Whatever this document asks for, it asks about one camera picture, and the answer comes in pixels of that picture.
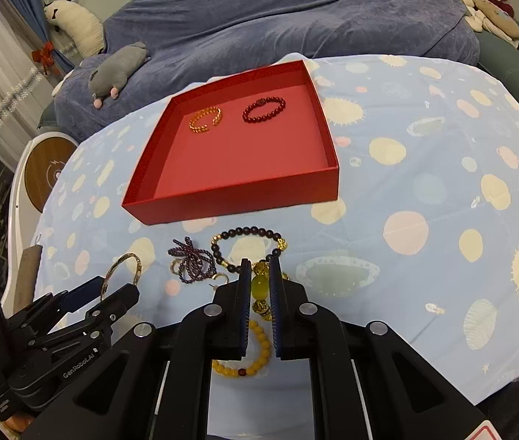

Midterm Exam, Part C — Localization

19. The red ribbon bow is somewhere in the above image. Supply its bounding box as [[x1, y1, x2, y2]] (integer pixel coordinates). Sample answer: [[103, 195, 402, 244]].
[[31, 41, 56, 75]]

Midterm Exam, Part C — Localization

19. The black and gold bead bracelet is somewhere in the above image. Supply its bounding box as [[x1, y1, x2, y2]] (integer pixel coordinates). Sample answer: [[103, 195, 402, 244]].
[[210, 225, 290, 270]]

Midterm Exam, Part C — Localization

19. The green sofa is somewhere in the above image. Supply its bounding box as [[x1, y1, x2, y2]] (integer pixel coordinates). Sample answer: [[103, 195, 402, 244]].
[[438, 0, 519, 115]]

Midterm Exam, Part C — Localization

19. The yellow stone gold bead bracelet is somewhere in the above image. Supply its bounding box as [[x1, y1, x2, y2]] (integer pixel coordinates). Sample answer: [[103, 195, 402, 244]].
[[251, 260, 290, 322]]

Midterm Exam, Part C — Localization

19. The red and white label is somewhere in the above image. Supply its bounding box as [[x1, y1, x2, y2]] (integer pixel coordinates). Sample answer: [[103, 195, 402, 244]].
[[458, 419, 505, 440]]

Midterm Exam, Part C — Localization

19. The blue-grey blanket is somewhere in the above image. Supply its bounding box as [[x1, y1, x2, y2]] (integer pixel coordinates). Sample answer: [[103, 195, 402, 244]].
[[53, 0, 480, 143]]

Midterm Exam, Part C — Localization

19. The cookie-shaped plush toy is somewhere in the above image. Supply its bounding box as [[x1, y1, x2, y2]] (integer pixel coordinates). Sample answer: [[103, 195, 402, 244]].
[[456, 0, 519, 49]]

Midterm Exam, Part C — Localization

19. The grey plush mouse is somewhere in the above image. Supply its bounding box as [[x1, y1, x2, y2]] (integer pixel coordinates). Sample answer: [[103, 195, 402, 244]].
[[89, 41, 151, 110]]

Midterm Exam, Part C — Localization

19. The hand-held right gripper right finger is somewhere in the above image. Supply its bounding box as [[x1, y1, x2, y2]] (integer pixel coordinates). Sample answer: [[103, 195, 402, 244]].
[[268, 256, 495, 440]]

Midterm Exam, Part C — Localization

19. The white plush cow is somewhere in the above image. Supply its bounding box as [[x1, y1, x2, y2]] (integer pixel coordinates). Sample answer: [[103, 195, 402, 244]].
[[43, 0, 105, 56]]

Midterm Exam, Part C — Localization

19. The white sheer curtain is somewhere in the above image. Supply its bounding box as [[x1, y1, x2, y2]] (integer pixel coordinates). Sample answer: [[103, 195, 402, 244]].
[[0, 0, 65, 170]]

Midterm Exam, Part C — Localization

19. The planet print light blue cloth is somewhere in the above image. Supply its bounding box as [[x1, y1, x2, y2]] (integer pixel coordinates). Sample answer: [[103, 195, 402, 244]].
[[30, 55, 519, 404]]

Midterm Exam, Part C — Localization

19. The thin gold bangle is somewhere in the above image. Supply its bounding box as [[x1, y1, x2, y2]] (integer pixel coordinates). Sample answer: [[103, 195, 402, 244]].
[[102, 253, 143, 301]]

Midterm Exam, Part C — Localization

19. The dark red bead bracelet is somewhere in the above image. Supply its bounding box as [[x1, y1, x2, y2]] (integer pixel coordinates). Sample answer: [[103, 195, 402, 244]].
[[242, 95, 285, 124]]

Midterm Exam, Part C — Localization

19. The purple bead bracelet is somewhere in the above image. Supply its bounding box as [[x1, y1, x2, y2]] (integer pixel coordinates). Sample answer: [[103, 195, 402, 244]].
[[168, 237, 216, 285]]

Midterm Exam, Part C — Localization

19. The red shallow box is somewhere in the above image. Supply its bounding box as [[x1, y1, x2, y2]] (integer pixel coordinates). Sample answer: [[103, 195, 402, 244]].
[[121, 59, 339, 226]]

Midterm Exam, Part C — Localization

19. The brown cardboard piece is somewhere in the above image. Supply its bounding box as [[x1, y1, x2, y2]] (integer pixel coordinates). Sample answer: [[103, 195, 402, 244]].
[[14, 245, 44, 317]]

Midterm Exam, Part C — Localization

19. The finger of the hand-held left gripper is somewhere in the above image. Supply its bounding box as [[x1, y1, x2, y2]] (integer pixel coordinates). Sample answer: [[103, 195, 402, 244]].
[[5, 276, 106, 336], [30, 283, 141, 355]]

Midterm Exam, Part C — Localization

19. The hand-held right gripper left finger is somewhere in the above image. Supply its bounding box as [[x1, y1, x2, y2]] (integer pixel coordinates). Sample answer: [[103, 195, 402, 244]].
[[21, 259, 253, 440]]

